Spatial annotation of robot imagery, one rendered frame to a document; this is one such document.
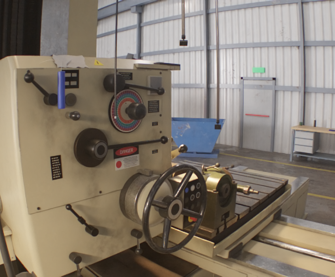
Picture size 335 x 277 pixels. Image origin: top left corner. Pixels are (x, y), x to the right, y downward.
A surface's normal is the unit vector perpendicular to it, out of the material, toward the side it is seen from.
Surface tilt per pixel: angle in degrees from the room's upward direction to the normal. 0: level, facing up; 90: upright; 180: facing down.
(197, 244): 90
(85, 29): 90
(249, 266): 90
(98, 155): 90
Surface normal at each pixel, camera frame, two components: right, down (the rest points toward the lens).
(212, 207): -0.68, 0.12
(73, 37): 0.73, 0.11
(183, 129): -0.24, 0.16
